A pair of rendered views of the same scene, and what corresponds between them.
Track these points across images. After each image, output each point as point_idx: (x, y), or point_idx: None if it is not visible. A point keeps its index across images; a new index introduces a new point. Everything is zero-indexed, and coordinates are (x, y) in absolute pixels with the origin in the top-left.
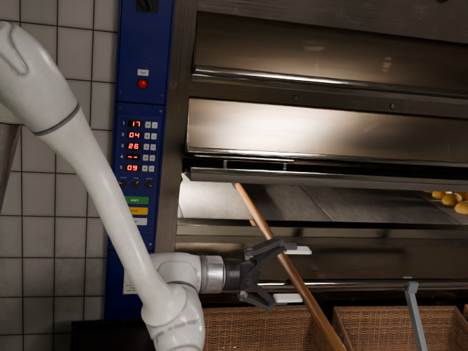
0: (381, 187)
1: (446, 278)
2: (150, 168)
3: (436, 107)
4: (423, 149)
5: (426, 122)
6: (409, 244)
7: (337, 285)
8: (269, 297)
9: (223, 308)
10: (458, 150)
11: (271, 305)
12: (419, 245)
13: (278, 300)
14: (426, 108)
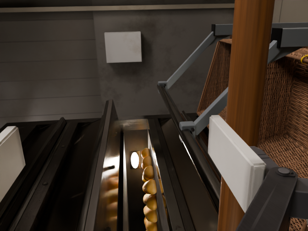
0: (92, 222)
1: (170, 116)
2: None
3: (27, 216)
4: (72, 213)
5: (45, 222)
6: (183, 198)
7: (216, 184)
8: (255, 197)
9: None
10: (78, 188)
11: (302, 187)
12: (181, 190)
13: (250, 160)
14: (24, 224)
